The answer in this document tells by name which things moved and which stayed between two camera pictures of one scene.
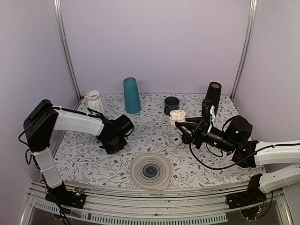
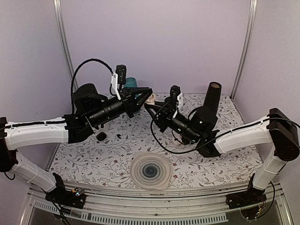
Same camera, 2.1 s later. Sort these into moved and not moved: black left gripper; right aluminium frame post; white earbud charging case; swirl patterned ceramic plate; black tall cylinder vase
Moved: black left gripper; white earbud charging case
Not moved: right aluminium frame post; black tall cylinder vase; swirl patterned ceramic plate
